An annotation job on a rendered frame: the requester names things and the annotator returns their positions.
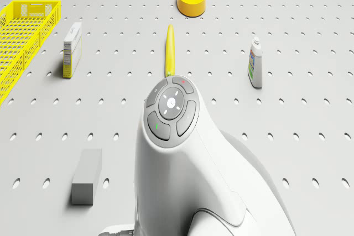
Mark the yellow basket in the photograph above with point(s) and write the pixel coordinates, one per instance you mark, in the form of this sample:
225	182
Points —
16	42

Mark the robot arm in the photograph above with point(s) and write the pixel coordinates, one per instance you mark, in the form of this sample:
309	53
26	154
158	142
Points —
177	164

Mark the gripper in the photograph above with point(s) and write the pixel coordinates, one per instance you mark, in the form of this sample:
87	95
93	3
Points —
116	230

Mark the grey cube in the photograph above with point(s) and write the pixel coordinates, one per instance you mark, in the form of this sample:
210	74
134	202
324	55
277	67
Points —
84	180

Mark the white and yellow carton box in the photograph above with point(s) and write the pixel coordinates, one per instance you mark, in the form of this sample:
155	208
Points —
71	53

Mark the small white bottle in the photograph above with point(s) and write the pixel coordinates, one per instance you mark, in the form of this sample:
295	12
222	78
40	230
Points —
255	67

